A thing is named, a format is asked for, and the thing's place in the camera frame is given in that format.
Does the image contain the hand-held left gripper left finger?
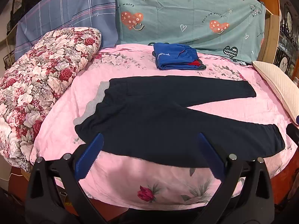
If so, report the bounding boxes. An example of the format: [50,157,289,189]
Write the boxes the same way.
[25,133,108,224]

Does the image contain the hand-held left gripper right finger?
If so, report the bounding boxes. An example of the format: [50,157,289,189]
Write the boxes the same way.
[192,132,274,224]

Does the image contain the dark navy pants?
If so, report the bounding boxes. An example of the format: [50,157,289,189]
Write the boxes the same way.
[73,76,286,168]

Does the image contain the cream quilted pillow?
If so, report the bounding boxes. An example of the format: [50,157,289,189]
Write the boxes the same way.
[252,61,299,125]

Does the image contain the pink floral bed sheet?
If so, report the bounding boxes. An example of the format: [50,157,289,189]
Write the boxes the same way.
[30,44,292,210]

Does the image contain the red floral quilt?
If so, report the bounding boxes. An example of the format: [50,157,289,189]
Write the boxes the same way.
[0,27,102,172]

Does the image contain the folded red garment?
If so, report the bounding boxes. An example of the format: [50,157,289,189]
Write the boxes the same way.
[187,60,207,71]

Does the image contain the wooden headboard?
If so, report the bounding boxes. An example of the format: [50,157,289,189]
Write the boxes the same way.
[256,0,281,63]

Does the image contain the folded blue garment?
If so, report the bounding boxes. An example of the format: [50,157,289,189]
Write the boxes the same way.
[153,42,199,70]

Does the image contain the teal heart print pillow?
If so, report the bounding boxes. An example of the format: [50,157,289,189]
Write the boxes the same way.
[115,0,267,63]

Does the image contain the blue plaid pillow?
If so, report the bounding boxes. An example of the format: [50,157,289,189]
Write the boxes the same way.
[15,0,121,60]

